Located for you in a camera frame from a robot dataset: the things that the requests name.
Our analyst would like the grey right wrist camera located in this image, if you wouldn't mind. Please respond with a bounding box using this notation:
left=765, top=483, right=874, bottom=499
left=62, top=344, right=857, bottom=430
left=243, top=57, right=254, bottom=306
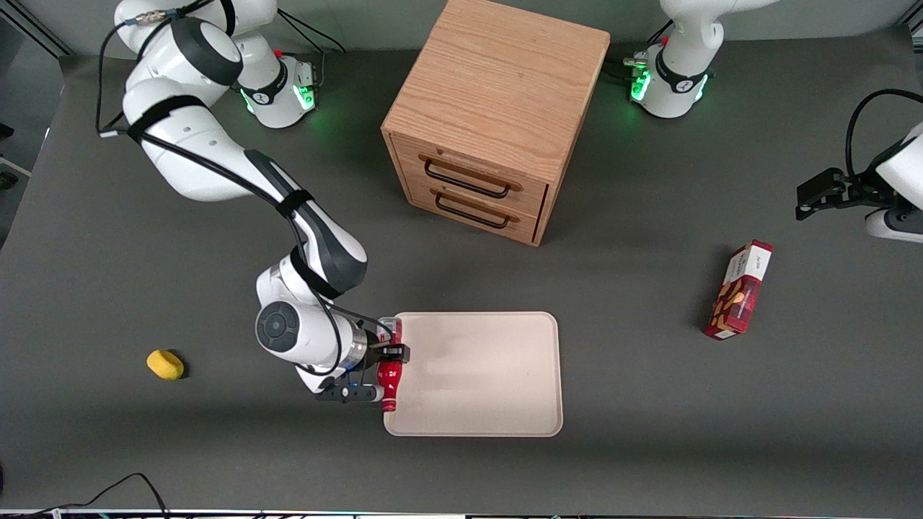
left=315, top=384, right=386, bottom=404

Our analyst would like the wooden drawer cabinet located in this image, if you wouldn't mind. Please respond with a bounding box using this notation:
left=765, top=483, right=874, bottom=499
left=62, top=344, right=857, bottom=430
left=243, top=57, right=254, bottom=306
left=381, top=0, right=611, bottom=248

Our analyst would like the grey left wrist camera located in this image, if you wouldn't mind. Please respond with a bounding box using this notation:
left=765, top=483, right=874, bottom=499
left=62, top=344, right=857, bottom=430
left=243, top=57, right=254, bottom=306
left=865, top=208, right=923, bottom=244

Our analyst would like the black left arm base cable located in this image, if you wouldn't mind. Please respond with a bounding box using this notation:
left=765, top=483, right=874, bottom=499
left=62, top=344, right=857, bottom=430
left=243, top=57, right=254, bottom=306
left=604, top=20, right=675, bottom=81

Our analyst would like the dark metal frame bar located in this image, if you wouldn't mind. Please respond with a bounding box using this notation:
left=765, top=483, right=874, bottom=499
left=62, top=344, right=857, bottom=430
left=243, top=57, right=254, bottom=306
left=0, top=0, right=73, bottom=58

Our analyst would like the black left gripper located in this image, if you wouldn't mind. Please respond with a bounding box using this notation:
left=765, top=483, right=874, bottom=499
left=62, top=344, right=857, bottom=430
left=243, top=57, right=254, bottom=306
left=795, top=168, right=898, bottom=221

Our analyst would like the wooden drawer with wide handle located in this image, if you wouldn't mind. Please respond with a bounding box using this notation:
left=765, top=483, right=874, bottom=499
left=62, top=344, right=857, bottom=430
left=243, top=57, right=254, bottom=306
left=393, top=134, right=549, bottom=217

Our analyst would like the thin black table cable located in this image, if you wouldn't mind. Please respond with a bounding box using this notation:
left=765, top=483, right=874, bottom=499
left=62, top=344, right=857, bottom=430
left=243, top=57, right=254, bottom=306
left=0, top=473, right=171, bottom=519

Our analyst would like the beige rectangular tray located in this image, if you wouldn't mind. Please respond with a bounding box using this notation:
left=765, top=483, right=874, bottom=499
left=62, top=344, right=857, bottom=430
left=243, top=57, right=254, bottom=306
left=383, top=311, right=564, bottom=438

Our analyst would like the red snack box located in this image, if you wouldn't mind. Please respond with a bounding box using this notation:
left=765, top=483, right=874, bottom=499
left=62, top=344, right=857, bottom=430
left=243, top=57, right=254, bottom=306
left=704, top=240, right=774, bottom=341

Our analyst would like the black right arm base cable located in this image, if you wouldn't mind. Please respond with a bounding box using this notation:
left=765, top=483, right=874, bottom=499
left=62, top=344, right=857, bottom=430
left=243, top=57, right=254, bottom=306
left=277, top=10, right=348, bottom=91

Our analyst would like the red coke bottle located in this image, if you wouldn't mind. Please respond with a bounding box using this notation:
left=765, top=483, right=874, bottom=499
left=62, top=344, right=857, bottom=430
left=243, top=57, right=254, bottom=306
left=376, top=316, right=403, bottom=413

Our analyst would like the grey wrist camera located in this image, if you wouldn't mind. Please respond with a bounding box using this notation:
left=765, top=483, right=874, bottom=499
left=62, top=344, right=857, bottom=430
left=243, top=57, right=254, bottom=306
left=315, top=384, right=386, bottom=404
left=865, top=208, right=923, bottom=244

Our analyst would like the wooden drawer with short handle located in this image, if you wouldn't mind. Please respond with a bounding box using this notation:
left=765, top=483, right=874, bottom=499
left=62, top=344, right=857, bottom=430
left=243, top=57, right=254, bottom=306
left=405, top=177, right=539, bottom=244

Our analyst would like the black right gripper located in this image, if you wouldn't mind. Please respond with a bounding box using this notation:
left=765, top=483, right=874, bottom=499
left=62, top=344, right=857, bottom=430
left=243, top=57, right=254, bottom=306
left=361, top=328, right=411, bottom=376

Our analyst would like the black arm base cable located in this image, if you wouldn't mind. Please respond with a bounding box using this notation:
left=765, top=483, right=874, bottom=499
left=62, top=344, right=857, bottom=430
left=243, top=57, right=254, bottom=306
left=604, top=20, right=675, bottom=81
left=277, top=10, right=348, bottom=91

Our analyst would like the yellow sponge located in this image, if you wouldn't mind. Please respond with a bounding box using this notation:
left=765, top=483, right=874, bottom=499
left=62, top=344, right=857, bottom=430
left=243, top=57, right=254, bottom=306
left=146, top=350, right=185, bottom=381

